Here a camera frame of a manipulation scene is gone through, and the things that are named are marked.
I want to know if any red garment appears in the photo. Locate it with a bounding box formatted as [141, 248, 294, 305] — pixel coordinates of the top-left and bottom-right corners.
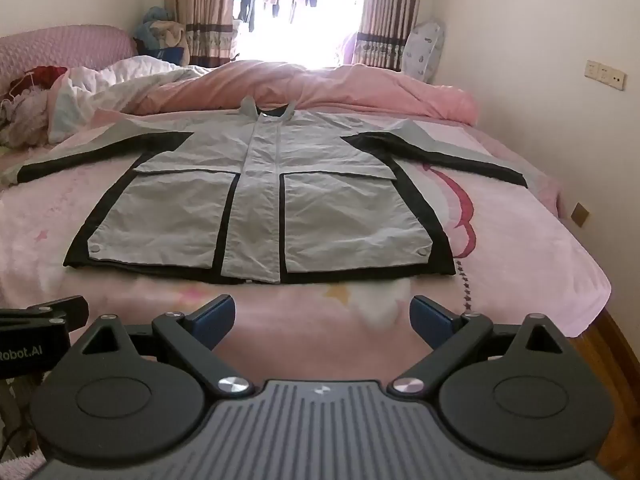
[22, 66, 68, 89]

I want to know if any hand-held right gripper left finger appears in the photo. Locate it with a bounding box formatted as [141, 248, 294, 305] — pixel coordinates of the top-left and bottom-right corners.
[80, 294, 253, 398]

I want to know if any striped brown curtain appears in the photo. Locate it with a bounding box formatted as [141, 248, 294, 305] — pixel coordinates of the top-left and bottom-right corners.
[352, 0, 423, 73]
[165, 0, 238, 68]

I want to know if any white wall socket panel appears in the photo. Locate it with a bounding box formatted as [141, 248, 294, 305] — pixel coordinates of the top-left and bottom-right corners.
[585, 59, 626, 92]

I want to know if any white patterned pillow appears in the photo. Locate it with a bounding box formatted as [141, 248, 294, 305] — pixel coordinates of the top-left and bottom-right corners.
[402, 20, 446, 83]

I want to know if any grey and black jacket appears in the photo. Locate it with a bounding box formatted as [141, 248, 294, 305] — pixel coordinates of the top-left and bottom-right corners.
[0, 96, 530, 286]

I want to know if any beige cloth bundle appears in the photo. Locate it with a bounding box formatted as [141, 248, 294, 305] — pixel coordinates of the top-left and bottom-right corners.
[135, 21, 188, 52]

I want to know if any pink printed blanket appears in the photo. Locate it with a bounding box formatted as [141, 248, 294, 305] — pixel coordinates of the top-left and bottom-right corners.
[0, 110, 613, 376]

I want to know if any pink quilted headboard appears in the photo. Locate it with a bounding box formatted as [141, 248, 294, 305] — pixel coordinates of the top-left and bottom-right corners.
[0, 24, 138, 96]

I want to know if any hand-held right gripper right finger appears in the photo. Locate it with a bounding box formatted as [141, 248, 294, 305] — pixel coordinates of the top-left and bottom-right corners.
[390, 295, 566, 398]

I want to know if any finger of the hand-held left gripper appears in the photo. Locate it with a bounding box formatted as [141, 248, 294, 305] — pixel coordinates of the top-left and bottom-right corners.
[0, 296, 90, 323]

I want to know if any grey knitted clothes pile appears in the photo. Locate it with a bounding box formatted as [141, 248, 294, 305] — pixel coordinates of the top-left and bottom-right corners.
[0, 80, 56, 148]

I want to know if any blue plush toy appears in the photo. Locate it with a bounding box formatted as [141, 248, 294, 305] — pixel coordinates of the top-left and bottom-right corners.
[142, 6, 173, 28]

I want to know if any purple cloth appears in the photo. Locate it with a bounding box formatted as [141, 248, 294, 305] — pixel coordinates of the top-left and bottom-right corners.
[337, 30, 361, 66]

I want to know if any dark blue bag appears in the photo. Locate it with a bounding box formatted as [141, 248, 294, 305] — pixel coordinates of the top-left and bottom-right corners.
[157, 45, 187, 67]

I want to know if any white and pink quilt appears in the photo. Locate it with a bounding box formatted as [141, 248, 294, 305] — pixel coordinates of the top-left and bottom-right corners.
[47, 55, 206, 143]

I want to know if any pink duvet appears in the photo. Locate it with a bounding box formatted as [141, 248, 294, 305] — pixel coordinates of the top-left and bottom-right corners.
[135, 60, 481, 126]

